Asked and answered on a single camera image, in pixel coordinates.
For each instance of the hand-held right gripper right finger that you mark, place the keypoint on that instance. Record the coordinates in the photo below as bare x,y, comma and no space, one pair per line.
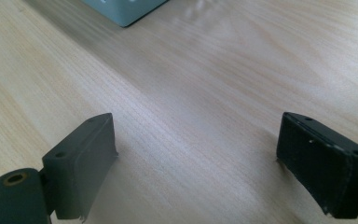
320,168

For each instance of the grey-blue box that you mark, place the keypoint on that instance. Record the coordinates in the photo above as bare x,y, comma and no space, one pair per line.
125,11

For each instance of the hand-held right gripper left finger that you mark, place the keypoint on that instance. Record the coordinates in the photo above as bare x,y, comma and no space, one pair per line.
77,165

